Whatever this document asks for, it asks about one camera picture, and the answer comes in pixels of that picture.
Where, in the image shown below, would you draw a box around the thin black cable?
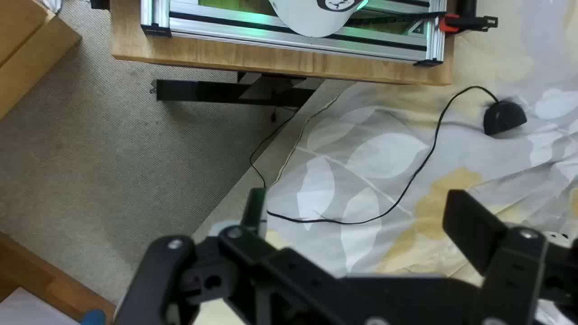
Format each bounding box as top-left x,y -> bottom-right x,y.
249,84 -> 502,227

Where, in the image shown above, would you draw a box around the white wardrobe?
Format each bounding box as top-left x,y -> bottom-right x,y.
0,287 -> 79,325

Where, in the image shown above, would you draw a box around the aluminium frame rails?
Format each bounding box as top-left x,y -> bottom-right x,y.
139,0 -> 450,66

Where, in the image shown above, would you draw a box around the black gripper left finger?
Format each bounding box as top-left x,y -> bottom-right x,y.
242,186 -> 269,240

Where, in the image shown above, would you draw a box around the black puck-shaped device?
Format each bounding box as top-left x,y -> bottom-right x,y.
482,99 -> 529,137

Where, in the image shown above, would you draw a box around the blue ball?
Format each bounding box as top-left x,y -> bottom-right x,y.
79,306 -> 108,325

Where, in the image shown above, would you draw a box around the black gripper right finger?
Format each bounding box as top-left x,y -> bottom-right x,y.
441,187 -> 513,278

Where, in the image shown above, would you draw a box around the orange black clamp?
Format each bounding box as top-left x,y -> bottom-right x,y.
439,0 -> 500,36

